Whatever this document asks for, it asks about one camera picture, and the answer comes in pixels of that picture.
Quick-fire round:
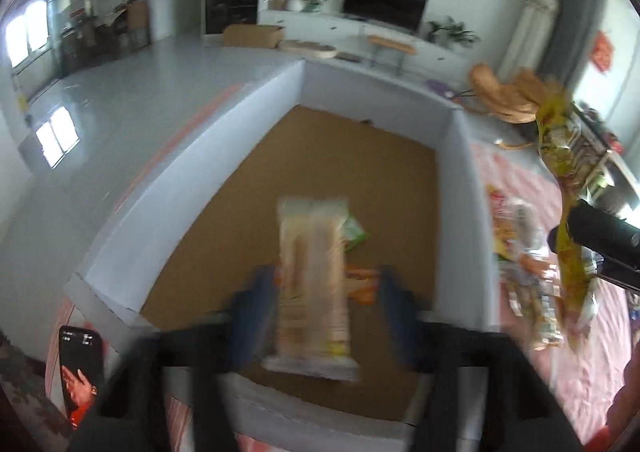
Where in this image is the cluttered side table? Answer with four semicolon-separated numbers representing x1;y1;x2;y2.
567;102;639;220

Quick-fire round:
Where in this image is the white cardboard box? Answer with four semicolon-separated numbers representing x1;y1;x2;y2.
65;60;499;451

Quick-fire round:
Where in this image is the green potted plant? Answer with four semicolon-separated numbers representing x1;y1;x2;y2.
427;16;480;49

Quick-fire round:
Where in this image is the brown cardboard box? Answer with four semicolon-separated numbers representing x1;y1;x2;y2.
222;24;284;49

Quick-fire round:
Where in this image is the beige cracker packet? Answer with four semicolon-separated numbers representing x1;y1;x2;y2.
262;196;359;383

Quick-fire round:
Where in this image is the yellow snack bag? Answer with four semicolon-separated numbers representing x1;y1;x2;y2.
536;87;591;330

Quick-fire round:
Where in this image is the yellow red candy bag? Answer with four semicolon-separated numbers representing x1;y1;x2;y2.
486;184;522;262

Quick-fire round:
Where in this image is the smartphone with red screen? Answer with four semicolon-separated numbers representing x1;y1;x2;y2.
58;325;104;430

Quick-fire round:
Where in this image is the black television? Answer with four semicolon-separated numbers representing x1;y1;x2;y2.
342;0;428;33

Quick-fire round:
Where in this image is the orange lounge chair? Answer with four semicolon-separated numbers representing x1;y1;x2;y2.
468;63;562;125

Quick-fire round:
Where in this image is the clear bag of snacks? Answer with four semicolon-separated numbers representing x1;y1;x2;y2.
497;198;565;351

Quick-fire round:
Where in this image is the red wall hanging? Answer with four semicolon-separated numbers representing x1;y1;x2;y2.
590;30;614;73

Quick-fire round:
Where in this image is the white standing air conditioner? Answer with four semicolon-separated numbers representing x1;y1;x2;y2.
498;0;560;82

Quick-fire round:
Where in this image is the green snack packet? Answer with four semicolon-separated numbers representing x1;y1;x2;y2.
341;216;369;252

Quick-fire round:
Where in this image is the small wooden bench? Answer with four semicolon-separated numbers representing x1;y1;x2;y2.
367;35;418;75

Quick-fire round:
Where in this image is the person's right hand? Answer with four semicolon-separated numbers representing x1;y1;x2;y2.
584;347;639;452

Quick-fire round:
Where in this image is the white tv cabinet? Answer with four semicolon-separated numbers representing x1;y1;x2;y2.
258;10;473;84

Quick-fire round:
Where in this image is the grey curtain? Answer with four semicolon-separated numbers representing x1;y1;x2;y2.
538;0;605;91

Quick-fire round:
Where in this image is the brown nut snack bag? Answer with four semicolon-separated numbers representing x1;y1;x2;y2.
345;266;380;306

